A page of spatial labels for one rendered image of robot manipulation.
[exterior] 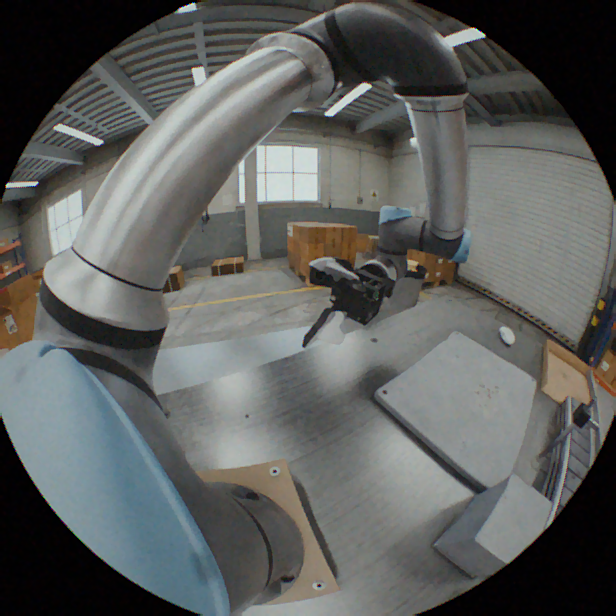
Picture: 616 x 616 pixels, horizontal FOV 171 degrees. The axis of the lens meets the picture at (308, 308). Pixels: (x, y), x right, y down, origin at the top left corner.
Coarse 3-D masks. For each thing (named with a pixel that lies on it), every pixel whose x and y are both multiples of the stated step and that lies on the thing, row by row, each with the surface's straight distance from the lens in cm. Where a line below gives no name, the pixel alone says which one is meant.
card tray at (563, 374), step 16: (544, 352) 87; (560, 352) 96; (544, 368) 76; (560, 368) 88; (576, 368) 100; (544, 384) 67; (560, 384) 79; (576, 384) 89; (560, 400) 72; (592, 416) 83
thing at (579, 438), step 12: (576, 432) 58; (588, 432) 64; (576, 444) 56; (588, 444) 61; (576, 456) 54; (588, 456) 59; (576, 468) 53; (588, 468) 57; (564, 480) 48; (576, 480) 51; (564, 492) 47; (564, 504) 46
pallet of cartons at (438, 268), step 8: (408, 256) 358; (416, 256) 346; (424, 256) 336; (432, 256) 353; (424, 264) 341; (432, 264) 359; (440, 264) 381; (448, 264) 406; (432, 272) 366; (440, 272) 388; (448, 272) 414; (424, 280) 354; (432, 280) 375; (440, 280) 400; (448, 280) 431; (424, 288) 364
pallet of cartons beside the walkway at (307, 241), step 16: (288, 224) 387; (304, 224) 344; (320, 224) 348; (336, 224) 357; (288, 240) 389; (304, 240) 304; (320, 240) 300; (336, 240) 311; (352, 240) 326; (288, 256) 398; (304, 256) 309; (320, 256) 304; (336, 256) 316; (352, 256) 329; (304, 272) 315
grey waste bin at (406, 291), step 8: (400, 280) 218; (408, 280) 217; (416, 280) 220; (400, 288) 222; (408, 288) 221; (416, 288) 226; (392, 296) 229; (400, 296) 225; (408, 296) 226; (416, 296) 233; (392, 304) 233; (400, 304) 229; (408, 304) 231
